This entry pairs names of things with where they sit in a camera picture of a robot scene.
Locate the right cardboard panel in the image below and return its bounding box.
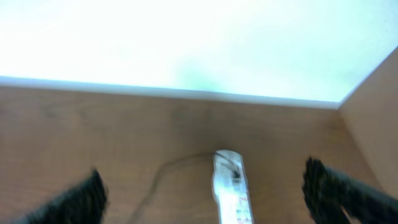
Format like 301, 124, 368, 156
339, 49, 397, 198

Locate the black USB charging cable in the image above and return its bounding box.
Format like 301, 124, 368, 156
126, 152, 242, 224

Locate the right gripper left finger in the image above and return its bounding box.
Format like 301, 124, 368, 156
12, 169, 108, 224

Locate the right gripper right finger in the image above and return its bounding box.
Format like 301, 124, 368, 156
302, 157, 397, 224

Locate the white power strip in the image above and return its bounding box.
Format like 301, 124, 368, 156
212, 150, 254, 224

